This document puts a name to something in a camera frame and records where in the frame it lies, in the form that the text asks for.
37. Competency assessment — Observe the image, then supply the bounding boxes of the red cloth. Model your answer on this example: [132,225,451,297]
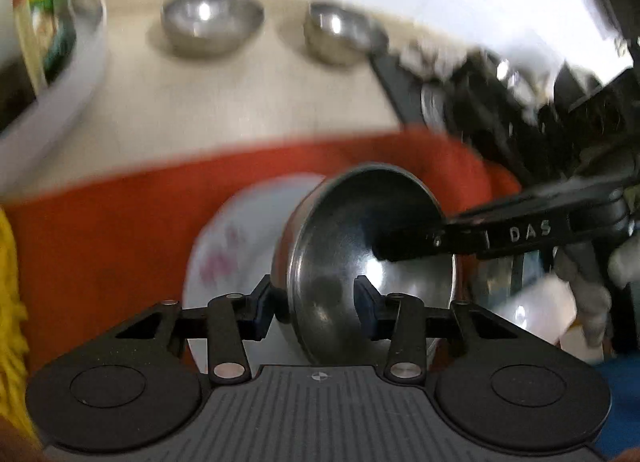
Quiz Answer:
[5,128,526,378]

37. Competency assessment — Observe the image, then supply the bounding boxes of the black gas stove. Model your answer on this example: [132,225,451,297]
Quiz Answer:
[370,37,640,193]

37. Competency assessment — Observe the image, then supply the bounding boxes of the blue cloth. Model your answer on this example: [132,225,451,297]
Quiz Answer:
[597,359,640,448]

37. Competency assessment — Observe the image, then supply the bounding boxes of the steel bowl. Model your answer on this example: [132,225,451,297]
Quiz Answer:
[302,1,390,67]
[160,0,266,59]
[271,163,458,367]

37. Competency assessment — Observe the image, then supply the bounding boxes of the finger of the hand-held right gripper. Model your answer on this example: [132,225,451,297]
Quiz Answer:
[372,174,632,264]

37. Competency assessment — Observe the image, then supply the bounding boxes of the white two-tier turntable rack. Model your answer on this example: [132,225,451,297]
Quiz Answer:
[0,0,111,193]

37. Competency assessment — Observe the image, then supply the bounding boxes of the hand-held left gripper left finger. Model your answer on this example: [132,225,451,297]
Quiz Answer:
[112,274,278,387]

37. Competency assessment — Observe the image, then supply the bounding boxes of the small pale blue plate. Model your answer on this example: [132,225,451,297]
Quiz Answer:
[181,173,581,373]

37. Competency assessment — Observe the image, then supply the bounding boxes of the person's right hand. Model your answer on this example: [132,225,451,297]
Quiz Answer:
[552,237,640,348]

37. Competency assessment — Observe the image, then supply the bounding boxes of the grey rag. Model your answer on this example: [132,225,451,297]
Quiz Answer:
[395,37,476,78]

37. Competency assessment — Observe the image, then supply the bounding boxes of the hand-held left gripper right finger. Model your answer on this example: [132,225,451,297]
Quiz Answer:
[353,275,522,387]

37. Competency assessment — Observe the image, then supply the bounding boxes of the yellow chenille mat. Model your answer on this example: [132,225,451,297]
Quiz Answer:
[0,207,41,443]

